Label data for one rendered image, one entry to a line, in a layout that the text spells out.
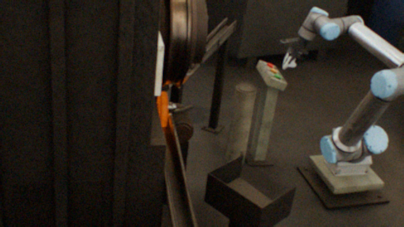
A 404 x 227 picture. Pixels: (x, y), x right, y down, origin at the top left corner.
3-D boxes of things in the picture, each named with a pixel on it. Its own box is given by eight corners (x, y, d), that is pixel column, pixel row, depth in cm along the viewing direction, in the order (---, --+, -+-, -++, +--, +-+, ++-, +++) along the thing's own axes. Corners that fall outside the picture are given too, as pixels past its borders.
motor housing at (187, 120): (161, 208, 299) (170, 123, 273) (157, 183, 318) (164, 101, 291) (185, 207, 302) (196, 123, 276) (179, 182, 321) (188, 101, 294)
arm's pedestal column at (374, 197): (353, 163, 357) (356, 153, 353) (389, 203, 324) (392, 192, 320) (296, 168, 345) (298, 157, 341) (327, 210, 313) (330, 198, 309)
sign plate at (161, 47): (154, 96, 185) (158, 45, 176) (146, 62, 207) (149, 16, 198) (161, 96, 185) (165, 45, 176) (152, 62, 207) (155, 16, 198)
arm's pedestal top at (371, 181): (354, 157, 349) (355, 152, 347) (382, 188, 322) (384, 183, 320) (307, 161, 339) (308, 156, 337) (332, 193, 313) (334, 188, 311)
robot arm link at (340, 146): (353, 163, 304) (422, 86, 241) (325, 169, 300) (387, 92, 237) (342, 139, 311) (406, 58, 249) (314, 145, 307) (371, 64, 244)
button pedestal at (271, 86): (250, 168, 340) (266, 78, 310) (240, 146, 360) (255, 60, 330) (274, 168, 343) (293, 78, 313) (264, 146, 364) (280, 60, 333)
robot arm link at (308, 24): (319, 11, 293) (310, 3, 300) (307, 31, 298) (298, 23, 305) (332, 16, 297) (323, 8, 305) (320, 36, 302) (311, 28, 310)
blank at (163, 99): (161, 113, 232) (169, 113, 232) (159, 84, 240) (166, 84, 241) (157, 133, 244) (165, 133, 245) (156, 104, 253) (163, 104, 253)
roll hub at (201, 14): (186, -17, 230) (180, 45, 245) (198, 9, 207) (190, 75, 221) (199, -17, 231) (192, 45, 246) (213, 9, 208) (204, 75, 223)
